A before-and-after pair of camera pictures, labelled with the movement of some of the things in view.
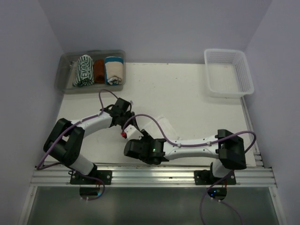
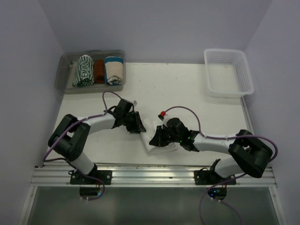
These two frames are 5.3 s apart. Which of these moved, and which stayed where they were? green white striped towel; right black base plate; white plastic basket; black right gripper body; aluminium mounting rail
Moved: black right gripper body
Stayed: right black base plate; white plastic basket; green white striped towel; aluminium mounting rail
